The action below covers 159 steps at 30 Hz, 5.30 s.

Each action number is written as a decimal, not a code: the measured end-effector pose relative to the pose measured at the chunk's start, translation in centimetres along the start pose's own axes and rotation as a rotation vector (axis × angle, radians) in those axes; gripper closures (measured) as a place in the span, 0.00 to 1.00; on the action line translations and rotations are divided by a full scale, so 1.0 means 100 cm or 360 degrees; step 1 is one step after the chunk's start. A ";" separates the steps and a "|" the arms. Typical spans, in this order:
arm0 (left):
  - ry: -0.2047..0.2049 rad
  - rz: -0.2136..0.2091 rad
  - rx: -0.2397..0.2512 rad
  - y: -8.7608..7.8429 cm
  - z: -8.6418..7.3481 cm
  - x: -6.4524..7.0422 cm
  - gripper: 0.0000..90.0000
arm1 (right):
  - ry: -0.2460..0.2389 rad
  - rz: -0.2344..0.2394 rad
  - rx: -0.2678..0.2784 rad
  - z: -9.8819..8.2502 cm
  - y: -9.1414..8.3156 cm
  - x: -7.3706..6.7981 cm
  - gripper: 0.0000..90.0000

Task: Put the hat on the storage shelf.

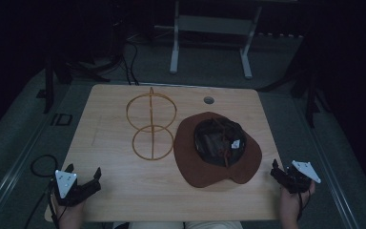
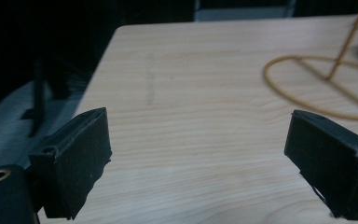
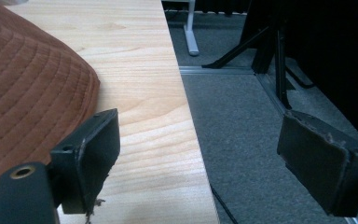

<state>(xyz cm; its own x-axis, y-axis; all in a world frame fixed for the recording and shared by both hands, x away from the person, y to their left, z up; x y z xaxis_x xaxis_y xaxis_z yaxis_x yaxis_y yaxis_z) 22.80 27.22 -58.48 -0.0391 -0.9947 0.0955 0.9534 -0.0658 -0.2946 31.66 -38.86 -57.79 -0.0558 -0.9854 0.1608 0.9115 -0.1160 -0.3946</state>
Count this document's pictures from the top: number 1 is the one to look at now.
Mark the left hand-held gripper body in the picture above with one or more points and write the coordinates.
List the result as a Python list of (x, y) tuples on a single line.
[(65, 183)]

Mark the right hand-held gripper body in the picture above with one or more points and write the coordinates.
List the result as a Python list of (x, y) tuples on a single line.
[(298, 179)]

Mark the brown brimmed hat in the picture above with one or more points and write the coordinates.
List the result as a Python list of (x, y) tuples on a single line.
[(203, 173)]

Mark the person's right hand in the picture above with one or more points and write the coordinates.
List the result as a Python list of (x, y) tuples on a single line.
[(290, 206)]

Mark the person's left hand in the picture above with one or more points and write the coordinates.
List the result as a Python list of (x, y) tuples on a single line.
[(71, 214)]

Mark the black metal stand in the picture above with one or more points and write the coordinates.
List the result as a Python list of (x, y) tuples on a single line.
[(311, 101), (48, 90)]

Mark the black rectangular floor bracket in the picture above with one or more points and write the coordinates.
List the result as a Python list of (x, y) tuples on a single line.
[(57, 119)]

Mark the white metal desk frame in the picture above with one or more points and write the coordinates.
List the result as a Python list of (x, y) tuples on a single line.
[(213, 24)]

